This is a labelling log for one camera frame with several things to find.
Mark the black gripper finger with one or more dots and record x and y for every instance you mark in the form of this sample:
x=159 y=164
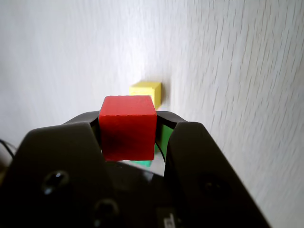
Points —
x=202 y=154
x=59 y=154

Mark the green wooden cube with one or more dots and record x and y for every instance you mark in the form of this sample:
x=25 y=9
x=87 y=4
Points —
x=142 y=164

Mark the red wooden cube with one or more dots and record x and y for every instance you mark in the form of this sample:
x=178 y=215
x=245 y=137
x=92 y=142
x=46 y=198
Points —
x=128 y=128

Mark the yellow wooden cube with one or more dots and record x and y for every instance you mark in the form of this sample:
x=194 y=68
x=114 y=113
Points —
x=145 y=89

